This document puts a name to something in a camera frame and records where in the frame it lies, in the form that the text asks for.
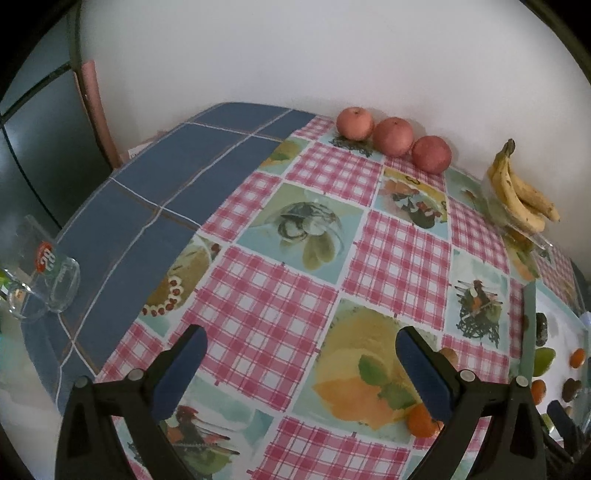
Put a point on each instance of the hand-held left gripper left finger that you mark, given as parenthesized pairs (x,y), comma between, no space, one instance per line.
(182,369)

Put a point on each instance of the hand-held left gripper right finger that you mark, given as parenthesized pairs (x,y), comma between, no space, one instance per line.
(422,374)

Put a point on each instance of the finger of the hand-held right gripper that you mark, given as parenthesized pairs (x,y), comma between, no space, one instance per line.
(561,422)

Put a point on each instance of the dark brown avocado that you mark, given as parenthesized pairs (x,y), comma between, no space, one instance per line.
(541,328)
(571,389)

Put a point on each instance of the orange tangerine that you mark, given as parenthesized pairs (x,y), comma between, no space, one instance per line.
(577,358)
(421,421)
(538,391)

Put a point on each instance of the green apple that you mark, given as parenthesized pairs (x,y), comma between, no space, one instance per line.
(544,361)

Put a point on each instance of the small brown nut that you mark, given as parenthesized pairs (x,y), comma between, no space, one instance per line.
(449,355)

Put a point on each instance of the checkered fruit print tablecloth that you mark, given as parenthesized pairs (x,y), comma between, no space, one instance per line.
(277,300)

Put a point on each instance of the clear glass red logo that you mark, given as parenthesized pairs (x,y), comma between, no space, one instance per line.
(51,277)

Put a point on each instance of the small clear glass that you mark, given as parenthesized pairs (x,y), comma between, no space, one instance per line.
(25,302)

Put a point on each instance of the clear plastic container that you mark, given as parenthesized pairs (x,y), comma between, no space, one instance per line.
(496,214)

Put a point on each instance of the yellow banana bunch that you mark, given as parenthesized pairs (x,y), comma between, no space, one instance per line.
(512,198)

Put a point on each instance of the red apple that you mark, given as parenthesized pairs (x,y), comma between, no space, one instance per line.
(431,154)
(393,136)
(354,123)

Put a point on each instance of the pink door frame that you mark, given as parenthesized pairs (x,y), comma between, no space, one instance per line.
(99,115)

